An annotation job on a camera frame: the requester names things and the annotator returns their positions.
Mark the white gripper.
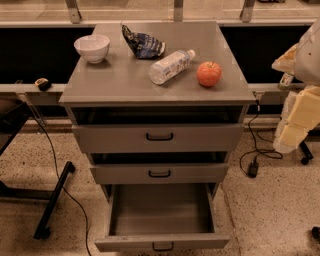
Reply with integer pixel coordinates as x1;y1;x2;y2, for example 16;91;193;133
273;86;320;153

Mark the grey bottom drawer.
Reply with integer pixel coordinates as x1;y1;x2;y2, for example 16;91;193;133
95;183;229;252

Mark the grey drawer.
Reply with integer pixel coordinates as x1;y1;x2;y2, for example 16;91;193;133
90;152;228;185
95;183;229;252
73;111;243;153

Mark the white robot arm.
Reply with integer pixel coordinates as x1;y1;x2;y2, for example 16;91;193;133
271;20;320;153

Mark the grey top drawer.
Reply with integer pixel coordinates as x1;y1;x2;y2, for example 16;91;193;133
73;111;243;153

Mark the grey drawer cabinet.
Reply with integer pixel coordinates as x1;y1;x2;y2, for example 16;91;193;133
58;21;257;201

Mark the grey middle drawer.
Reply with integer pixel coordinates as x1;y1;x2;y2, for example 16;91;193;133
90;152;228;185

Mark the small glass bottle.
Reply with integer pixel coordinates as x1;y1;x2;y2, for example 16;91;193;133
278;73;294;90

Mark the black stand leg right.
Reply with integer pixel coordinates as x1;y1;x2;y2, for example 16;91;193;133
300;141;313;165

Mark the black stand leg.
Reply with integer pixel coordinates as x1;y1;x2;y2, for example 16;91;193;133
0;161;75;240
300;141;313;165

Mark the red apple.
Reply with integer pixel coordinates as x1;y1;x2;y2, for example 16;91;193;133
196;62;222;87

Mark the black caster wheel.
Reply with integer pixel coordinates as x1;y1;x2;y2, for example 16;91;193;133
311;226;320;239

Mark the clear plastic water bottle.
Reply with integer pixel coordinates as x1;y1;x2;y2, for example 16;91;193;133
149;50;195;85

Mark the crumpled blue chip bag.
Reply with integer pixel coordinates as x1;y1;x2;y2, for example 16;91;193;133
122;25;166;59

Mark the white bowl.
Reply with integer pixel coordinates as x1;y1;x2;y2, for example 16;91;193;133
74;35;110;64

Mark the small black yellow device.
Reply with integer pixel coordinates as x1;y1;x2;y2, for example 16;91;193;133
34;78;52;91

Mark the black stand leg left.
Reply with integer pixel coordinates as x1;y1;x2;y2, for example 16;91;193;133
0;161;75;240

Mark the black power adapter cable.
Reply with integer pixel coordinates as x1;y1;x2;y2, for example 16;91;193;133
238;99;284;179

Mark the black floor cable left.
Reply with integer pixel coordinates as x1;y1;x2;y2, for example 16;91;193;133
31;114;93;256

